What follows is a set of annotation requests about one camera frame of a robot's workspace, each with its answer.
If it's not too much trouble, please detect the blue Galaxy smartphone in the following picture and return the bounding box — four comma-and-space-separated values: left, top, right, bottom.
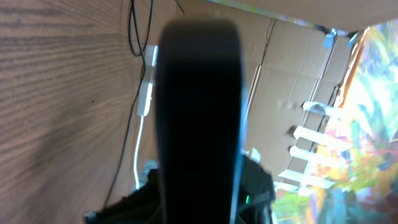
155, 17, 244, 224

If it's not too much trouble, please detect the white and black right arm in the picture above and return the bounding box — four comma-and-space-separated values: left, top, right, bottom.
83, 156, 276, 224

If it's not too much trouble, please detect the white power strip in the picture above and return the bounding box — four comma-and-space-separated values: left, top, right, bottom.
137, 45, 159, 116

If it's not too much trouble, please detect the white power strip cord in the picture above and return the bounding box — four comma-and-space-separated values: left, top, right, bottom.
132, 114, 146, 190

